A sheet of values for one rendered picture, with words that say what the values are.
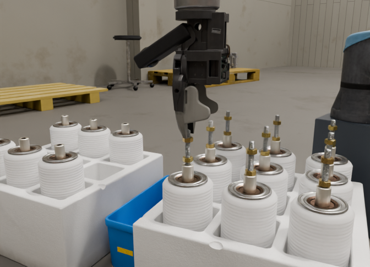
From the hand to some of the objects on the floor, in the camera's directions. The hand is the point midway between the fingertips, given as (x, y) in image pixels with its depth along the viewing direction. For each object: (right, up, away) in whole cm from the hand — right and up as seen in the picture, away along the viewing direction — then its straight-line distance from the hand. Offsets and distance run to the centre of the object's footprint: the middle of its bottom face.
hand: (185, 128), depth 61 cm
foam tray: (-33, -27, +36) cm, 56 cm away
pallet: (-137, +20, +225) cm, 264 cm away
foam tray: (+16, -33, +14) cm, 39 cm away
